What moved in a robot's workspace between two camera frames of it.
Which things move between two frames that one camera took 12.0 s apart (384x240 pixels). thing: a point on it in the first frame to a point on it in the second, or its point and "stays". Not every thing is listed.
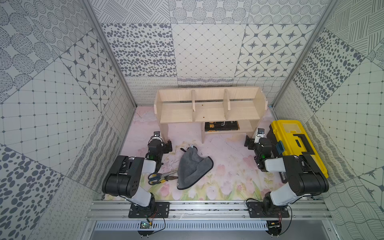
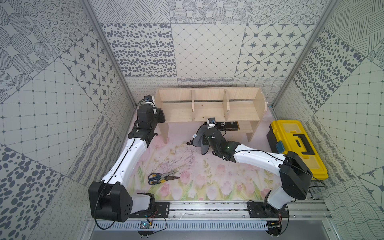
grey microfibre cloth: x=192 y=166 to x=198 y=140
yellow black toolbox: x=289 y=138 stays
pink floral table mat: x=235 y=175 stays
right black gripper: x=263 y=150 to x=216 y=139
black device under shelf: x=221 y=126 stays
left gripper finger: x=169 y=145 to x=161 y=117
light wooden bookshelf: x=199 y=105 stays
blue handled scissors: x=155 y=178 stays
